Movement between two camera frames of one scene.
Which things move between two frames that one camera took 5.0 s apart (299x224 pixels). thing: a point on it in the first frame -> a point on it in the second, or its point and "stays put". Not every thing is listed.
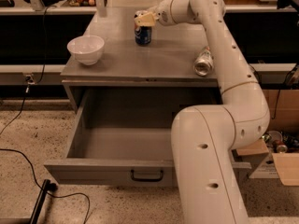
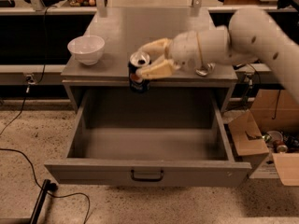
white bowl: x=87 y=49 stays put
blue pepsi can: x=143 y=35 -> x=137 y=61
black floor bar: x=47 y=187 stays put
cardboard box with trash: x=277 y=151 stays put
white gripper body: x=163 y=16 -> x=184 y=50
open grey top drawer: x=121 y=136 stays put
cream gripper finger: x=148 y=20 -> x=161 y=69
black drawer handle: x=147 y=179 stays put
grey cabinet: x=167 y=62 stays put
